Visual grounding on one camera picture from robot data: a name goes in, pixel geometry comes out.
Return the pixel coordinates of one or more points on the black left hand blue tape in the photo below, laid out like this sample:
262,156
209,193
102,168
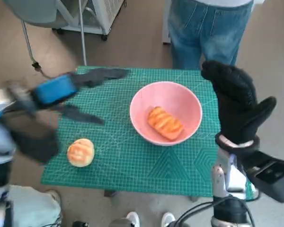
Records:
54,89

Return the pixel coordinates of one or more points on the black knitted gloved right hand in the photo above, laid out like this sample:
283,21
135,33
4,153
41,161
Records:
236,106

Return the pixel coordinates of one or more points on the round toy bread bun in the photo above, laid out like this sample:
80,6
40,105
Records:
80,153

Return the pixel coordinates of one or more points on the long striped toy bread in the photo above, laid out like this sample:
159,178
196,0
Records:
165,124

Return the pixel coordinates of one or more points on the pink bowl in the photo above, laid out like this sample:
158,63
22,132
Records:
142,111

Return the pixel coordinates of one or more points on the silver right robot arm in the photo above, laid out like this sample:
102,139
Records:
222,179

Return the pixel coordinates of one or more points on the grey chair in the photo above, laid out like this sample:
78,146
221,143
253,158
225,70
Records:
45,11

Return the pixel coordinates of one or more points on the standing person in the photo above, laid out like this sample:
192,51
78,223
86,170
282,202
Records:
203,30

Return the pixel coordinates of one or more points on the white mesh cabinet on castors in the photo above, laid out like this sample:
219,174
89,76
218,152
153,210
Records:
104,14

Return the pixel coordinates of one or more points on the green cutting mat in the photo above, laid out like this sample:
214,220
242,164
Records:
123,165

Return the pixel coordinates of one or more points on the white unit with grille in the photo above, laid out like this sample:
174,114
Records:
166,21

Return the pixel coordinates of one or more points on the seated person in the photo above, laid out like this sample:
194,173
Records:
30,208

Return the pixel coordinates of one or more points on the person's foot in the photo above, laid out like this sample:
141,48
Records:
133,219
168,220

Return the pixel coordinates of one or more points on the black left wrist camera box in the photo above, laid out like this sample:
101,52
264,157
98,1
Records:
38,139

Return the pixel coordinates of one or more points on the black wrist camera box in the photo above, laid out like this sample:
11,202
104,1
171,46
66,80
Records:
38,139
272,177

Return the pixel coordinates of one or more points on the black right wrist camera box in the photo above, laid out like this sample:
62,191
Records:
272,177

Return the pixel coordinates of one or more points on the metal table leg bracket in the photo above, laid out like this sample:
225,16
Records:
110,193
194,198

